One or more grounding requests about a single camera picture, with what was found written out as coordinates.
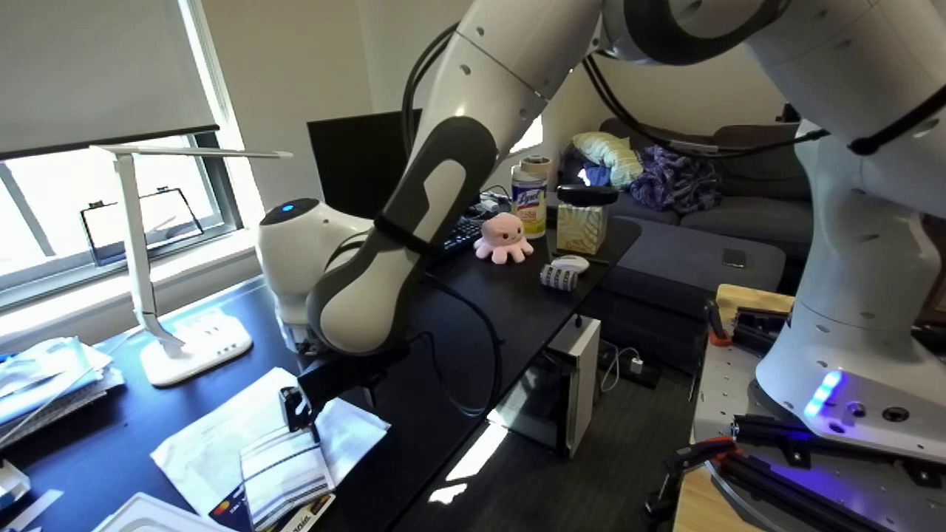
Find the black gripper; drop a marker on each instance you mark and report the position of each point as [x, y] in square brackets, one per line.
[340, 368]

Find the white brochure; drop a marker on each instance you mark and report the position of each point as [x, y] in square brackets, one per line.
[284, 473]

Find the large white printed paper sheet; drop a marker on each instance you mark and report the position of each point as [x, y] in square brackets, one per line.
[197, 443]

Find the dark bank card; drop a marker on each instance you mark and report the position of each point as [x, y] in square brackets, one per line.
[230, 505]

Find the white plastic packaging tray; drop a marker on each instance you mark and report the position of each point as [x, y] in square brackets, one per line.
[148, 518]

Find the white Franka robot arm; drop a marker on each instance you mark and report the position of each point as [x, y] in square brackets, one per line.
[474, 68]

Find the stack of envelopes and papers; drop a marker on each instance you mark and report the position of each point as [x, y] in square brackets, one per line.
[49, 379]

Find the white desk lamp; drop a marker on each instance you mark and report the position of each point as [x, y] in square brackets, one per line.
[197, 342]

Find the black computer monitor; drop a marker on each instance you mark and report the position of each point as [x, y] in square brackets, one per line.
[345, 158]

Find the pink octopus plush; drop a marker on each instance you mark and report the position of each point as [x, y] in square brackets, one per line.
[503, 238]

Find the silver computer tower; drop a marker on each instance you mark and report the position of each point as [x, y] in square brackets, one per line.
[578, 385]

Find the white flat strip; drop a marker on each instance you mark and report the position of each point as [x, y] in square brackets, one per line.
[32, 511]

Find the small white box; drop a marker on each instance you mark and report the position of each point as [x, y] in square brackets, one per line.
[12, 484]

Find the grey striped cylinder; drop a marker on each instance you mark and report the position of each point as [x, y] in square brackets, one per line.
[559, 279]

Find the white computer mouse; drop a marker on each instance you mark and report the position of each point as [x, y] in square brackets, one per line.
[573, 263]

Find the wipes canister with white lid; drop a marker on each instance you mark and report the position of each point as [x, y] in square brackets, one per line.
[533, 195]

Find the patterned tissue box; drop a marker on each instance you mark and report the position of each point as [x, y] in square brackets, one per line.
[580, 227]

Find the black power brick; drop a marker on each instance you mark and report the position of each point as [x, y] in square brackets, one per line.
[636, 368]

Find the black oval object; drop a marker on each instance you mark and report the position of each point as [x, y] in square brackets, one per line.
[589, 195]

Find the wide white roller blind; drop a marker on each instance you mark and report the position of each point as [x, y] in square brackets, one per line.
[100, 68]

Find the orange black clamp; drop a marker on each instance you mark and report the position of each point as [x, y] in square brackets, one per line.
[695, 449]
[754, 328]

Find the pale fluffy pillow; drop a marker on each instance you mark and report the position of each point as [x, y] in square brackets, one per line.
[608, 152]

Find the tan wooden board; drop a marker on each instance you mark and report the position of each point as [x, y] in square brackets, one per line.
[704, 504]

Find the metal robot mounting table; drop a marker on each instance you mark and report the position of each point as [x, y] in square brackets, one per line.
[716, 393]

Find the fabric sofa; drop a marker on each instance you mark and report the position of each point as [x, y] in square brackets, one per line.
[689, 255]

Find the purple blanket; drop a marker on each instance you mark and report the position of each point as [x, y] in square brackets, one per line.
[676, 177]

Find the wooden block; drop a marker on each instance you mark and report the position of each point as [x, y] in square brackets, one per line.
[754, 295]

